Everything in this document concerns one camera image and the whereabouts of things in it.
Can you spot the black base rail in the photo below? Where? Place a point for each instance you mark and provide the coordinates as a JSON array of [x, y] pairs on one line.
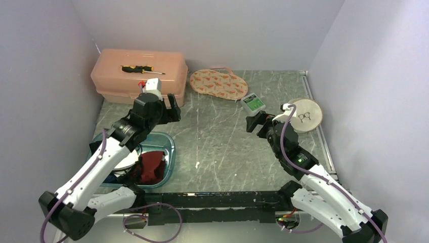
[[206, 207]]

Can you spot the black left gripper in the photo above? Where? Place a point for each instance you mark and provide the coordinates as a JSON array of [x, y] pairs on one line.
[[173, 114]]

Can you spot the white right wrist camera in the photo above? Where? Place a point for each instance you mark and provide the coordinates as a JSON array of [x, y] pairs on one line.
[[288, 113]]

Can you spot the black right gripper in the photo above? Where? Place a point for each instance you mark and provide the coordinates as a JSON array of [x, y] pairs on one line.
[[253, 121]]

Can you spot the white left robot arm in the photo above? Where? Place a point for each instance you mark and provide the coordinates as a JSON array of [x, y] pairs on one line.
[[72, 208]]

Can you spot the black yellow screwdriver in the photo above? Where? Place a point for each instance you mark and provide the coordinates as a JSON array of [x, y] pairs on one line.
[[140, 69]]

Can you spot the red cloth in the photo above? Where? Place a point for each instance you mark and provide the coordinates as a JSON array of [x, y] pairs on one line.
[[149, 169]]

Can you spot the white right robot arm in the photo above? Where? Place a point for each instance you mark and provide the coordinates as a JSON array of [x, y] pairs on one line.
[[314, 191]]

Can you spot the pink plastic storage box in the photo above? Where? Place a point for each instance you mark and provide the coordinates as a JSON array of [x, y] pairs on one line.
[[121, 87]]

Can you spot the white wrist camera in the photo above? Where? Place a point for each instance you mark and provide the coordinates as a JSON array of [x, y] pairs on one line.
[[288, 113], [152, 86]]

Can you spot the white green small box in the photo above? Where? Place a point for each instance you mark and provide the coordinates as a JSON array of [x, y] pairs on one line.
[[252, 104]]

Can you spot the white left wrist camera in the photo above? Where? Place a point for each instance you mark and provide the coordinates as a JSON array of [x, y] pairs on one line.
[[152, 86]]

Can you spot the round white mesh pouch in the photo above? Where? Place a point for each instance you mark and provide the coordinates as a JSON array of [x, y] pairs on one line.
[[309, 115]]

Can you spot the teal plastic basin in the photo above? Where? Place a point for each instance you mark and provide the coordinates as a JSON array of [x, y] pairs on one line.
[[156, 141]]

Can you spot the floral mesh laundry bag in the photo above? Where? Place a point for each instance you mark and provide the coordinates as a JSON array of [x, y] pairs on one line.
[[212, 82]]

